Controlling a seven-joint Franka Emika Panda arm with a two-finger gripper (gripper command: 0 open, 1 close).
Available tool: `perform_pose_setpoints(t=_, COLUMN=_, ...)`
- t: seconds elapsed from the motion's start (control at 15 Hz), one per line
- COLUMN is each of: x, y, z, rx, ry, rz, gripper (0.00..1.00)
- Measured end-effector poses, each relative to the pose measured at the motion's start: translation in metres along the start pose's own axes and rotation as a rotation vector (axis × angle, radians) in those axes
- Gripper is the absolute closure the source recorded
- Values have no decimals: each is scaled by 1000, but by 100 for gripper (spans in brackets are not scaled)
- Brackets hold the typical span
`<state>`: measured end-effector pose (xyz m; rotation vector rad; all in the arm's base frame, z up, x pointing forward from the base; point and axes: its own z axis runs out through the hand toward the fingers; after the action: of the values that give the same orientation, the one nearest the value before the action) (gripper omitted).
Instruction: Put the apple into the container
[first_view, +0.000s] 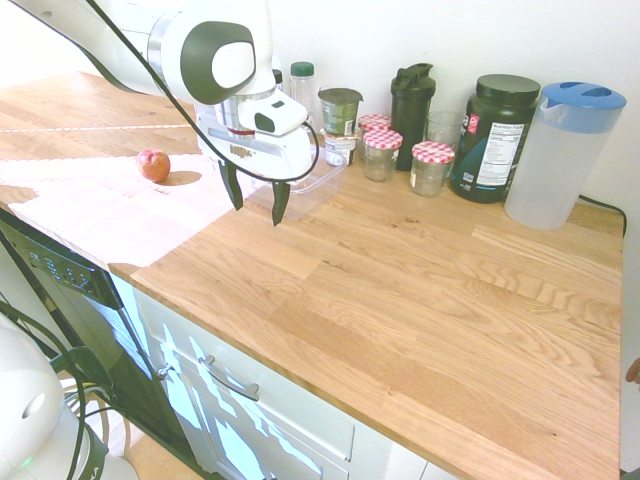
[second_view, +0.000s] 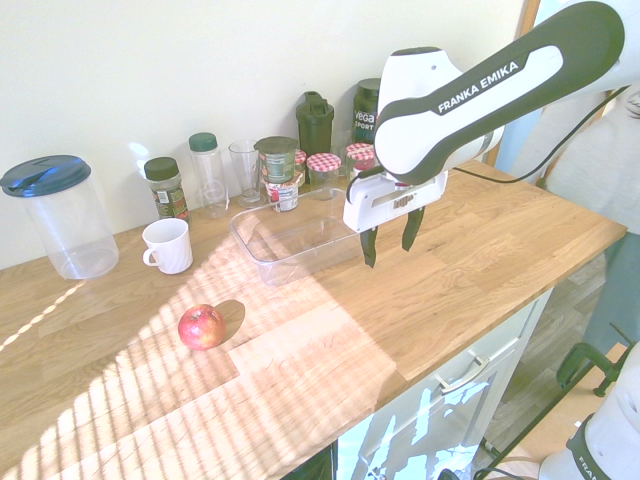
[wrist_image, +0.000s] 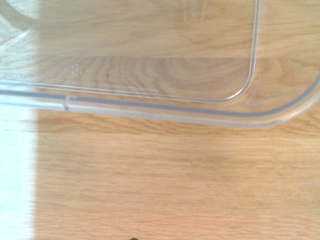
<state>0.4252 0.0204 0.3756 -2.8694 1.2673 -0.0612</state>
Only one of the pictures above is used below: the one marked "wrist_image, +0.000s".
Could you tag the clear plastic container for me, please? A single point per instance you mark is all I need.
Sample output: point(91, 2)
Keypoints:
point(150, 62)

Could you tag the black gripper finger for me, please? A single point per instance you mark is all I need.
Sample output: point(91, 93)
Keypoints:
point(133, 238)

